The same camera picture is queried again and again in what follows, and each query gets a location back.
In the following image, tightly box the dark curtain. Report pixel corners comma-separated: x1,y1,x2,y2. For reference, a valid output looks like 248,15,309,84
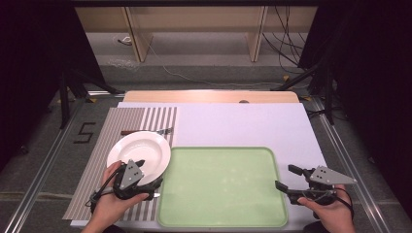
297,0,412,208
0,0,106,173

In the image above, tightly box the white plate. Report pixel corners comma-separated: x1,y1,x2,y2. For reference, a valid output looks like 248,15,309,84
106,130,172,187

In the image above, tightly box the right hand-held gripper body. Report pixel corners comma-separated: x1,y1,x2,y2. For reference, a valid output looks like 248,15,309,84
289,165,359,207

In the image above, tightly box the white table cover sheet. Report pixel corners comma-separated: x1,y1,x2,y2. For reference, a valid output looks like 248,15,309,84
70,101,328,228

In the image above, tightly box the striped placemat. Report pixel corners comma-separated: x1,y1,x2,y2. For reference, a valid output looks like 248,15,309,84
62,106,179,222

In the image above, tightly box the fork with wooden handle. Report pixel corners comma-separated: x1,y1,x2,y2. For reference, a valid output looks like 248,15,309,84
120,127,175,137

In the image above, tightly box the person's right hand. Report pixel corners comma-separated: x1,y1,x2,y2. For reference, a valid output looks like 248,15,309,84
296,183,357,228

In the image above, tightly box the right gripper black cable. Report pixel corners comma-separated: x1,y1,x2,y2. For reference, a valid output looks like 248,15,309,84
312,186,356,219

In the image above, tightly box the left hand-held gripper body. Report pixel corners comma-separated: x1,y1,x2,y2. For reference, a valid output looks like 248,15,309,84
112,158,155,201

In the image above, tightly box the metal floor rail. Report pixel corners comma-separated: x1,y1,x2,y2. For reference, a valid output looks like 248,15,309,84
309,96,392,233
2,100,86,233

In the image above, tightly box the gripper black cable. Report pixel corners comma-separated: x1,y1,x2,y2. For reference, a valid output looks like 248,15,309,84
312,186,356,219
85,164,128,208

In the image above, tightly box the person's left hand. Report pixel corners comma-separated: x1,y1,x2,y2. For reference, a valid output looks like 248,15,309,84
91,160,151,225

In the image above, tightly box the green tray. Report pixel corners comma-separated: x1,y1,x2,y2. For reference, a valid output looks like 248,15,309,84
156,146,290,229

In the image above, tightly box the black metal stand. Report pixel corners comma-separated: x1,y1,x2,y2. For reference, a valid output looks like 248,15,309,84
271,48,339,126
57,62,125,130

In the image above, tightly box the bundle of black cables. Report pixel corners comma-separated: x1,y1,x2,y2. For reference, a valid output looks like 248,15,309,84
261,5,310,76

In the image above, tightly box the wooden table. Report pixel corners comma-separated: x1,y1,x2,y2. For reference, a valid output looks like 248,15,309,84
122,90,300,105

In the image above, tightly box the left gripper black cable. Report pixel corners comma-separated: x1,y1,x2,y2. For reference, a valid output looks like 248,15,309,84
85,164,128,208

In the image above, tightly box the wooden shelf unit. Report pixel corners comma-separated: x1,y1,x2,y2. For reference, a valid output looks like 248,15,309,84
75,5,319,63

